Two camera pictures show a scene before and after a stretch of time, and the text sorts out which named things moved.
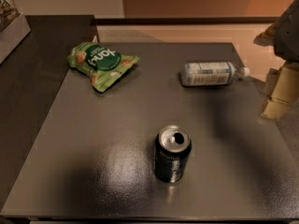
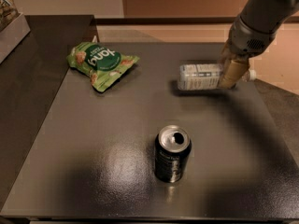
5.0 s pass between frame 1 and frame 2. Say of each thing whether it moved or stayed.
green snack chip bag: stayed
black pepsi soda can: stayed
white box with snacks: stayed
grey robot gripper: moved
